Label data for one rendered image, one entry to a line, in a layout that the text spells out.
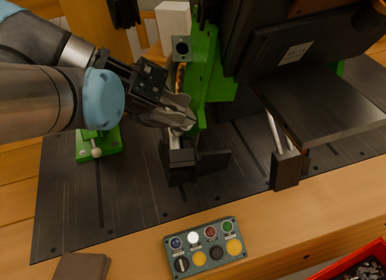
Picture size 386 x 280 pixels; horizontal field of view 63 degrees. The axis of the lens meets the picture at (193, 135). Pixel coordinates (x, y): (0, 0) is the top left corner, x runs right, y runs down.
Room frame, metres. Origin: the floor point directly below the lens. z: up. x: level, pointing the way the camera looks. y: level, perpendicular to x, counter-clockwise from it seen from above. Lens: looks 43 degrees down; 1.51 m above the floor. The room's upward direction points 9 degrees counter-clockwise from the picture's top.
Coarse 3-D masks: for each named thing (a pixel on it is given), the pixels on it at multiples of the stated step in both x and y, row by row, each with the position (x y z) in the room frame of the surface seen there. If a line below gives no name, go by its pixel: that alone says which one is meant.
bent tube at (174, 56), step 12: (180, 36) 0.60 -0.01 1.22; (180, 48) 0.62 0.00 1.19; (168, 60) 0.62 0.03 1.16; (180, 60) 0.56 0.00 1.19; (192, 60) 0.57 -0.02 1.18; (168, 72) 0.63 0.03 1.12; (168, 84) 0.63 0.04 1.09; (168, 108) 0.60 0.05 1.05; (168, 132) 0.56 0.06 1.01; (180, 144) 0.53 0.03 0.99
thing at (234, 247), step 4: (232, 240) 0.29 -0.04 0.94; (236, 240) 0.29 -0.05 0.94; (228, 244) 0.29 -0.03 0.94; (232, 244) 0.29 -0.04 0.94; (236, 244) 0.29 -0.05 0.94; (240, 244) 0.29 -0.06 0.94; (228, 248) 0.28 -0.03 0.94; (232, 248) 0.28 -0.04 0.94; (236, 248) 0.28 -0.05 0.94; (240, 248) 0.28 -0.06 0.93; (232, 252) 0.28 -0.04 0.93; (236, 252) 0.28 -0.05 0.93
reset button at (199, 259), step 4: (196, 252) 0.28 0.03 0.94; (200, 252) 0.28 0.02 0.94; (196, 256) 0.28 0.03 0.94; (200, 256) 0.27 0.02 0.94; (204, 256) 0.27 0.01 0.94; (196, 260) 0.27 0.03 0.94; (200, 260) 0.27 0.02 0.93; (204, 260) 0.27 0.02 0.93; (196, 264) 0.26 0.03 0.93; (200, 264) 0.26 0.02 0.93
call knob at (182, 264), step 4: (176, 260) 0.27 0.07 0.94; (180, 260) 0.27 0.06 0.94; (184, 260) 0.27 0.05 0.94; (176, 264) 0.27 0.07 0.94; (180, 264) 0.27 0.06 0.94; (184, 264) 0.27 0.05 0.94; (176, 268) 0.26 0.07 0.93; (180, 268) 0.26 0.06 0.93; (184, 268) 0.26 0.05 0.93; (180, 272) 0.26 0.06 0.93
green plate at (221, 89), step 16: (192, 16) 0.61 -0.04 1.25; (192, 32) 0.60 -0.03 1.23; (208, 32) 0.52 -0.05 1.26; (192, 48) 0.58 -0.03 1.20; (208, 48) 0.50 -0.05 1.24; (192, 64) 0.57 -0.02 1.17; (208, 64) 0.50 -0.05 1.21; (192, 80) 0.55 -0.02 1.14; (208, 80) 0.50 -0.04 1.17; (224, 80) 0.52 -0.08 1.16; (192, 96) 0.54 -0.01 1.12; (208, 96) 0.51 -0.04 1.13; (224, 96) 0.52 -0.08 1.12
